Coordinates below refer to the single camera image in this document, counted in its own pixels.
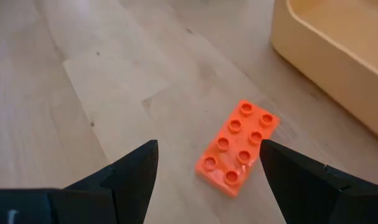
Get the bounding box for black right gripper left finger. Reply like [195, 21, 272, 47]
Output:
[0, 139, 159, 224]

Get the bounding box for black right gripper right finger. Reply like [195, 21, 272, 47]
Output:
[259, 138, 378, 224]

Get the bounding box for orange building block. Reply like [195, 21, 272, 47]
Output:
[194, 99, 281, 199]

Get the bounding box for yellow-orange plastic bin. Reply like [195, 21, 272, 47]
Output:
[270, 0, 378, 144]

